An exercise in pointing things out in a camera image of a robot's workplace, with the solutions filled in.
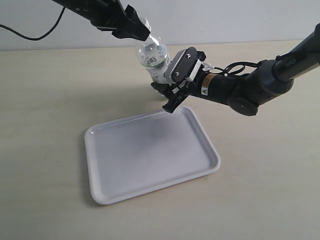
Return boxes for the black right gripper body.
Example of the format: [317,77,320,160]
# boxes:
[170,50,238,105]

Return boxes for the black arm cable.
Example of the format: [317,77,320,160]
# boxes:
[0,6,67,41]
[207,61,262,77]

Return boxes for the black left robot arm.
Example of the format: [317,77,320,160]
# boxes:
[56,0,151,42]

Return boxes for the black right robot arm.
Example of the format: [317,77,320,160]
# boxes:
[151,25,320,117]

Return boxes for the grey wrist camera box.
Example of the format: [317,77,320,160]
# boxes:
[164,47,202,84]

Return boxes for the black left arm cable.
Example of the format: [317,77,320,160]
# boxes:
[0,6,67,41]

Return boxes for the white rectangular plastic tray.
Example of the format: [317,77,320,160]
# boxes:
[84,106,221,205]

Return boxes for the white bottle cap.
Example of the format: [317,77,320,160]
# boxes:
[139,17,152,33]

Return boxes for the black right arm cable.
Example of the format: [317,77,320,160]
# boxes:
[207,61,262,77]

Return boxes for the clear plastic drink bottle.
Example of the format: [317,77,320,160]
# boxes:
[135,30,171,84]

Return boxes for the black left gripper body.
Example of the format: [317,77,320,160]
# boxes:
[88,0,130,31]

